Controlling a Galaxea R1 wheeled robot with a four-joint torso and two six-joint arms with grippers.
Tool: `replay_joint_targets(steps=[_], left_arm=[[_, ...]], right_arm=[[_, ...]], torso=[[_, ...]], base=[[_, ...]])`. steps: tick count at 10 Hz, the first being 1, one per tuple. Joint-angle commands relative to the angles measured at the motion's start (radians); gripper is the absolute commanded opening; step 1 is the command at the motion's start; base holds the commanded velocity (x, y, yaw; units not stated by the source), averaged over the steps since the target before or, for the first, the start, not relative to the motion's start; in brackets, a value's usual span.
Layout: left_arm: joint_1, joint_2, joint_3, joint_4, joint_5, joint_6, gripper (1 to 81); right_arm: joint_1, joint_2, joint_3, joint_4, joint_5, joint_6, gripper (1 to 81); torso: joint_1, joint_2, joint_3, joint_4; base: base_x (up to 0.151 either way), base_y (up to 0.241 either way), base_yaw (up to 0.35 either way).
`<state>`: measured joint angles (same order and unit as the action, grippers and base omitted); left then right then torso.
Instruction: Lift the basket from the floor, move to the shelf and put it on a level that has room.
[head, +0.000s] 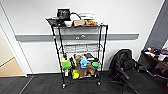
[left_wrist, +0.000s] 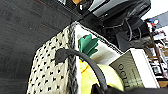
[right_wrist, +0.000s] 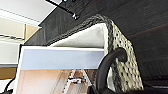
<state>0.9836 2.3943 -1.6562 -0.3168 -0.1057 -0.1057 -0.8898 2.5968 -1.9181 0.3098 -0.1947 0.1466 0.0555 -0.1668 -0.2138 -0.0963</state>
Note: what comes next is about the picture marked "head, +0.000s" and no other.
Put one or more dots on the dark flat box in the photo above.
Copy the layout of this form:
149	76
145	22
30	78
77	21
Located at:
89	56

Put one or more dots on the tan cardboard packet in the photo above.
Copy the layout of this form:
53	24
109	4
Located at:
78	58

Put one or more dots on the blue plush toy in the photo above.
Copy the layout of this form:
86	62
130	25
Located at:
83	62

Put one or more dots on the black bottle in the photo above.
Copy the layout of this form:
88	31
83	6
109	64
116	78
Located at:
73	61

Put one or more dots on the yellow toy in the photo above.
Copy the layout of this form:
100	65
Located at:
63	60

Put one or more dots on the orange brown toy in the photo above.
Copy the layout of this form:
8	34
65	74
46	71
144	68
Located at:
90	71

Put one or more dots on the orange plush toy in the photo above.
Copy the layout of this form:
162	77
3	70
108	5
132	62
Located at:
90	22

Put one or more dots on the yellow cup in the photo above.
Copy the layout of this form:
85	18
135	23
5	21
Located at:
75	74

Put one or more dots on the white bowl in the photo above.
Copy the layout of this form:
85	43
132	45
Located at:
68	23

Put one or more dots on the small white bottle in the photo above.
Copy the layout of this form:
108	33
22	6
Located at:
66	72

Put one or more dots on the white cushion with blue rim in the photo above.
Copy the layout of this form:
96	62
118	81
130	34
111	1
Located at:
75	16

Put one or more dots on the plain white flat box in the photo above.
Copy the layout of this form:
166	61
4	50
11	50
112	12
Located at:
87	14

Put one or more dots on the black box with grey print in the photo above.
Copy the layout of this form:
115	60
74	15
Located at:
63	13

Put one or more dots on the black plastic bag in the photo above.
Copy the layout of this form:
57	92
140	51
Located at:
53	21

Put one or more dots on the black office chair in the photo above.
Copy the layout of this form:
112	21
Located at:
124	58

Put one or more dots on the small blue red object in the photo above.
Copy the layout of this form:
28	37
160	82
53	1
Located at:
147	50

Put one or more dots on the dark wooden desk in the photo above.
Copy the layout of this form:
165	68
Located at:
155	61

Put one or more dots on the white door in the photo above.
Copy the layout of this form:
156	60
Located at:
5	46

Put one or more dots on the large white wall socket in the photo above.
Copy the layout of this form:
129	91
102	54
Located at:
82	36

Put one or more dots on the long grey wall band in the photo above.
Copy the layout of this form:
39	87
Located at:
33	37

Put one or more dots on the white door frame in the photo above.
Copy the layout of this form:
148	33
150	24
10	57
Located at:
20	50

